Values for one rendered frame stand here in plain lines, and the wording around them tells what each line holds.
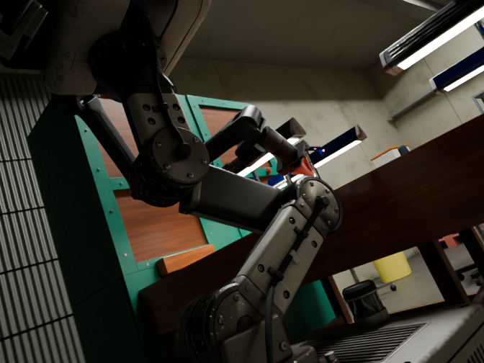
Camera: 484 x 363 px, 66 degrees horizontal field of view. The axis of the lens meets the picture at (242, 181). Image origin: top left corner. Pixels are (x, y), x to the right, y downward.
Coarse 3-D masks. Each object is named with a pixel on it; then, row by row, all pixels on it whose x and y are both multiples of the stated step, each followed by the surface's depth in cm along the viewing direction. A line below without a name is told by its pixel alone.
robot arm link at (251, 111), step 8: (240, 112) 99; (248, 112) 95; (256, 112) 96; (232, 120) 99; (240, 120) 94; (248, 120) 94; (256, 120) 94; (224, 128) 99; (232, 128) 96; (216, 136) 100; (224, 136) 99; (232, 136) 98; (240, 136) 97; (208, 144) 102; (216, 144) 101; (224, 144) 101; (232, 144) 100; (208, 152) 103; (216, 152) 103; (224, 152) 102
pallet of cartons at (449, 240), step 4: (448, 236) 498; (452, 236) 494; (440, 240) 507; (444, 240) 503; (448, 240) 499; (452, 240) 495; (456, 240) 497; (460, 240) 509; (448, 244) 500; (452, 244) 496; (456, 244) 492
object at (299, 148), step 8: (288, 144) 99; (296, 144) 103; (304, 144) 100; (280, 152) 99; (288, 152) 99; (296, 152) 100; (304, 152) 98; (280, 160) 101; (288, 160) 100; (296, 160) 99; (280, 168) 103
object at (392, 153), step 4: (392, 148) 550; (396, 148) 557; (408, 148) 575; (384, 152) 559; (388, 152) 555; (392, 152) 550; (396, 152) 552; (376, 156) 570; (380, 156) 566; (384, 156) 561; (388, 156) 556; (392, 156) 551; (396, 156) 547; (372, 160) 579; (376, 160) 572; (380, 160) 567; (384, 160) 562; (388, 160) 557; (392, 160) 552; (376, 164) 574; (380, 164) 568; (376, 168) 575
